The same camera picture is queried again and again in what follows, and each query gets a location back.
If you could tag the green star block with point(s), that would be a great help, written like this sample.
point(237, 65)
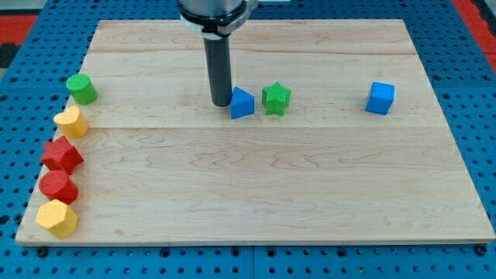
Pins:
point(276, 98)

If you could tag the red star block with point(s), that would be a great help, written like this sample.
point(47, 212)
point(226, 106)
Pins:
point(61, 155)

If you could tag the blue triangular prism block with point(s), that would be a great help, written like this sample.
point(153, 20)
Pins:
point(242, 103)

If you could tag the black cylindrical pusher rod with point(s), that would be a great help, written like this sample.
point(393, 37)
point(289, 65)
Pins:
point(219, 70)

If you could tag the light wooden board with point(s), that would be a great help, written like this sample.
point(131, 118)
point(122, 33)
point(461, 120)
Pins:
point(163, 166)

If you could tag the blue cube block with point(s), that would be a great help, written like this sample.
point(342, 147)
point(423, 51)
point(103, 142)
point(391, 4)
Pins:
point(380, 98)

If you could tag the green cylinder block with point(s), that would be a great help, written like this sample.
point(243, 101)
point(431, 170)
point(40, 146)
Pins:
point(81, 88)

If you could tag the yellow heart block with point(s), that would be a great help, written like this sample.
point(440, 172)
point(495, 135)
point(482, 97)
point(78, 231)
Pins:
point(72, 122)

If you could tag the red cylinder block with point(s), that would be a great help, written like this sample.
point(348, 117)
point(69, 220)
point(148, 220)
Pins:
point(58, 185)

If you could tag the yellow hexagon block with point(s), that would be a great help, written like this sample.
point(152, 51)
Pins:
point(57, 218)

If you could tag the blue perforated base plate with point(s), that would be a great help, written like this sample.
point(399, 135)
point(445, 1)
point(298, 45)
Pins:
point(42, 43)

